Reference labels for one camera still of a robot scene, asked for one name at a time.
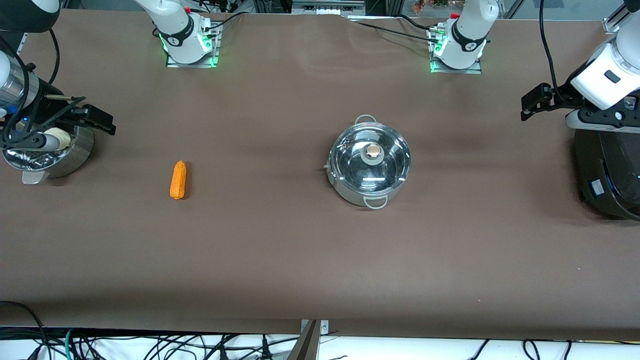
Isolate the thick black floor cable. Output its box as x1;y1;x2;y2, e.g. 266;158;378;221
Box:
0;301;49;360

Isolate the shiny steel pan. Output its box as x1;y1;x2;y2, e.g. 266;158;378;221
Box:
2;125;96;186

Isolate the black base cable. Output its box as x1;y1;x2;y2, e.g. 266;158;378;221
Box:
202;12;246;38
397;14;441;32
347;19;437;45

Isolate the black round appliance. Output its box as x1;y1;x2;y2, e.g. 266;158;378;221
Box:
574;129;640;222

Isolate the white power strip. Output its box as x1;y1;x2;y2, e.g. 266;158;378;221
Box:
291;0;366;16

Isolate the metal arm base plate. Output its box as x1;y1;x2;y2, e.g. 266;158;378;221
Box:
429;27;483;75
166;20;220;68

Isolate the glass lid with knob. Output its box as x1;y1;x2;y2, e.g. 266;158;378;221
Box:
331;121;412;194

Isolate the small metal table bracket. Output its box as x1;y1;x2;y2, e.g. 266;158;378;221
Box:
300;319;330;335

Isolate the silver aluminium frame bracket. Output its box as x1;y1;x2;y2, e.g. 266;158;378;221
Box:
602;5;626;35

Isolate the orange red toy pile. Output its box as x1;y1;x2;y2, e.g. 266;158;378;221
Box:
412;0;453;12

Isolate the orange corn cob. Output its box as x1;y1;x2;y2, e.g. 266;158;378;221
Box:
170;160;188;200

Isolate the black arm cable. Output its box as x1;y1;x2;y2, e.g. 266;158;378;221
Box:
47;27;61;86
538;0;558;98
0;37;32;148

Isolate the steel pot with green handles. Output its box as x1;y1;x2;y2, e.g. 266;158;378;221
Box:
326;114;412;210

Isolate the dark metal profile leg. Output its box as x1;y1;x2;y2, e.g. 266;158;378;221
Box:
286;320;321;360

